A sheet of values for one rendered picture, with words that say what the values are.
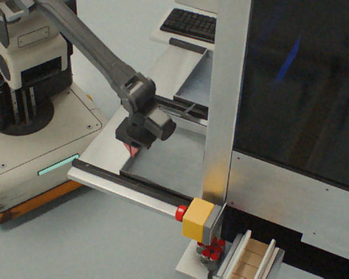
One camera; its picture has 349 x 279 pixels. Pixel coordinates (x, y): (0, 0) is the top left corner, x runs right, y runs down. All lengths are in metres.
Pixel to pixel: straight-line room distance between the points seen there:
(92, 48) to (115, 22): 2.26
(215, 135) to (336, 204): 0.30
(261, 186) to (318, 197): 0.13
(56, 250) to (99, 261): 0.18
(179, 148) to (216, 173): 0.39
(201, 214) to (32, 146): 1.35
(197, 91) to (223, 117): 0.69
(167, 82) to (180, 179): 0.41
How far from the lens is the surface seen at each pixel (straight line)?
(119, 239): 2.83
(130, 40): 3.78
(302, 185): 1.50
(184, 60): 2.24
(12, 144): 2.84
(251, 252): 1.66
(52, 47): 2.45
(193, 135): 1.98
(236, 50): 1.32
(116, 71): 1.65
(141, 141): 1.77
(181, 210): 1.62
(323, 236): 1.60
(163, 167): 1.89
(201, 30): 2.46
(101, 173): 1.85
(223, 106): 1.42
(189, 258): 1.70
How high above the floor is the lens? 2.27
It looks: 46 degrees down
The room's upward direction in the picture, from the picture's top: 3 degrees clockwise
